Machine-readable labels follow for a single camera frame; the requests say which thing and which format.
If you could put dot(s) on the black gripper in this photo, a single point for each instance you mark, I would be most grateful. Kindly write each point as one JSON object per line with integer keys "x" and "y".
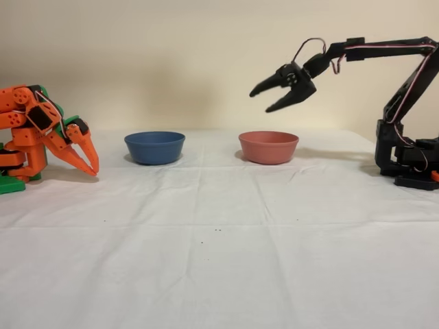
{"x": 302, "y": 86}

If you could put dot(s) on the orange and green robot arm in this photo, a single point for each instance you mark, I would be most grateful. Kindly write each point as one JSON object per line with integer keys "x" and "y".
{"x": 24, "y": 137}

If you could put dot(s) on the blue bowl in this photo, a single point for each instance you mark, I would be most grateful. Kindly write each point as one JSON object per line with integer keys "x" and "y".
{"x": 154, "y": 149}

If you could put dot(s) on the red bowl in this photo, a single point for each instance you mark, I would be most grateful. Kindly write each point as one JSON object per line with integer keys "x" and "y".
{"x": 268, "y": 149}

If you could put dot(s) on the white tablecloth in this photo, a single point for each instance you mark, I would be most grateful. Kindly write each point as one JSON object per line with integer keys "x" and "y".
{"x": 205, "y": 267}

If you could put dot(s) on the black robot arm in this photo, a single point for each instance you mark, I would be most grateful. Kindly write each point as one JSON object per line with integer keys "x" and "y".
{"x": 377, "y": 51}

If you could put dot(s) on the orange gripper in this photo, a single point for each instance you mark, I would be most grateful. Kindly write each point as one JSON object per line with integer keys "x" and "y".
{"x": 76, "y": 140}

